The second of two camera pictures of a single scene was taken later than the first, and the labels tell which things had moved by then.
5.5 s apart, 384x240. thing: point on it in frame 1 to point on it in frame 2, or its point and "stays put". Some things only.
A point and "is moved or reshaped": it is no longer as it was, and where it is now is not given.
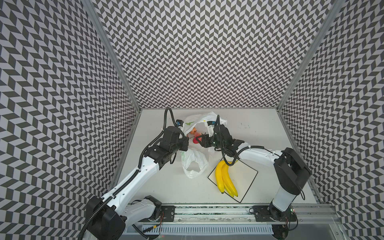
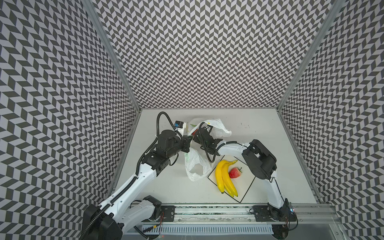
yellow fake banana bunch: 224,179 stays put
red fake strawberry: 195,140 is moved or reshaped
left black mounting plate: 167,213 stays put
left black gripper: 185,140 stays put
